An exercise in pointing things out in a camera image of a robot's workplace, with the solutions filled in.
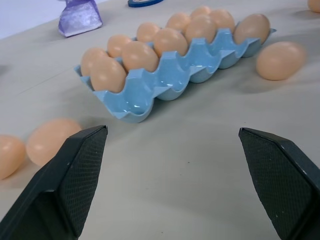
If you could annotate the purple crumpled plastic bag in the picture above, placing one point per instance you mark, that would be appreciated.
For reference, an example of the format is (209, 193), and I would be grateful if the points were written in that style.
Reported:
(80, 18)

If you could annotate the blue tape roll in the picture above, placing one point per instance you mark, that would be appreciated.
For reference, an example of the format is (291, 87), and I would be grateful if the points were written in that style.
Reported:
(142, 2)

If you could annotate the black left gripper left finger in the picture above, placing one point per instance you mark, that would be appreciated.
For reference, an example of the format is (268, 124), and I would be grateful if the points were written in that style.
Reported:
(57, 185)

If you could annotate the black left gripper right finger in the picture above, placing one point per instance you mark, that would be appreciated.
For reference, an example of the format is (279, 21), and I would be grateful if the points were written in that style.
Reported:
(282, 182)

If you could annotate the beige egg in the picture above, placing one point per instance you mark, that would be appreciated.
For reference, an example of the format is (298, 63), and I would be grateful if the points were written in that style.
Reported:
(223, 18)
(315, 5)
(281, 60)
(10, 156)
(147, 30)
(171, 41)
(201, 28)
(48, 142)
(200, 11)
(117, 44)
(253, 27)
(108, 75)
(140, 56)
(178, 21)
(91, 60)

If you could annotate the blue egg tray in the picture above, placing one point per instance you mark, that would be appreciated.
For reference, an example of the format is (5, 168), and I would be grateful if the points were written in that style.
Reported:
(175, 85)

